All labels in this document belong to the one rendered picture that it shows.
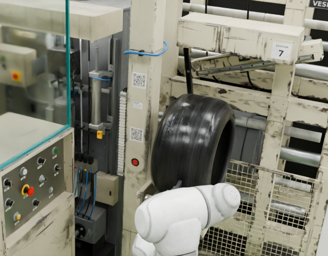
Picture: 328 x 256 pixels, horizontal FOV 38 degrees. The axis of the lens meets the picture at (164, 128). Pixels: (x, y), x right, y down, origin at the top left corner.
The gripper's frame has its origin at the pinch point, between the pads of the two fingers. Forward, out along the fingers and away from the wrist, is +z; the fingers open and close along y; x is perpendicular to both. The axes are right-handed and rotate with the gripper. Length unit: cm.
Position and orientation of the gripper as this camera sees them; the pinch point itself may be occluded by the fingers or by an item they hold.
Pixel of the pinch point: (177, 187)
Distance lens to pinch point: 219.0
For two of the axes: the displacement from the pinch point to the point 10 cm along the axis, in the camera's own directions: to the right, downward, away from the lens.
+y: -9.2, -2.1, 3.3
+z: 3.9, -5.7, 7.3
